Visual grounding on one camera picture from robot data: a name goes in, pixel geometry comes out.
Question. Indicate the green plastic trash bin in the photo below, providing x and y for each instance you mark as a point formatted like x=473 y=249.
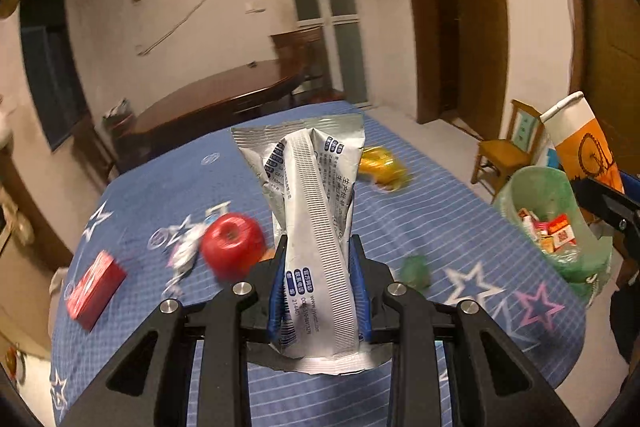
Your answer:
x=540 y=202

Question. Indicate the silver foil snack bag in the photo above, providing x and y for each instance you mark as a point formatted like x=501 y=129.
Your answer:
x=308 y=169

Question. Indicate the orange cardboard box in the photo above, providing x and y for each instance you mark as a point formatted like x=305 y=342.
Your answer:
x=269 y=254

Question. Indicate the yellow wrapped snack package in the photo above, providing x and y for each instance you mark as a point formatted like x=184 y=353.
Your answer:
x=378 y=165

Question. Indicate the blue star-patterned bed sheet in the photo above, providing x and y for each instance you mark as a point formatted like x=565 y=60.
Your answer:
x=471 y=251

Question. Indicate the green snack wrapper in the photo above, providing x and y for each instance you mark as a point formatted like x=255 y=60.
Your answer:
x=414 y=272

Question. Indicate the trash inside bin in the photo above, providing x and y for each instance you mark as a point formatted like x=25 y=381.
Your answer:
x=552 y=237

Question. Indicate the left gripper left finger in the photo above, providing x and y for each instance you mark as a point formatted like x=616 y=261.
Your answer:
x=147 y=380

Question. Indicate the red cardboard box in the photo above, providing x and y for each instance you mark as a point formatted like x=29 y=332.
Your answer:
x=95 y=289

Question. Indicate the red apple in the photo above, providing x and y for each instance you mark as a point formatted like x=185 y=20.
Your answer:
x=231 y=245

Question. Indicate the dark wooden round table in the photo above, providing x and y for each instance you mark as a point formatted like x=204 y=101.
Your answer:
x=204 y=106

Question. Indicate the dark wooden chair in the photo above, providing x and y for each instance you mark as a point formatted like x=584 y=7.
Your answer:
x=306 y=47

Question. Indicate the dark window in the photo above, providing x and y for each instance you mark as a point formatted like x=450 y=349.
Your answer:
x=51 y=72

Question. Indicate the brown wooden door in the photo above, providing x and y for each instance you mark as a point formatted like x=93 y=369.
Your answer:
x=461 y=61

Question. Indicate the small yellow wooden chair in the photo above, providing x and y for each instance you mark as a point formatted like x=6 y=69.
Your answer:
x=497 y=160

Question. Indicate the orange white paper cup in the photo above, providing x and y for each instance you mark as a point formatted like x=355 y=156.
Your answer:
x=580 y=142

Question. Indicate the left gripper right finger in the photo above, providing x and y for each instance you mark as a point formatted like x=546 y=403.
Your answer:
x=491 y=382

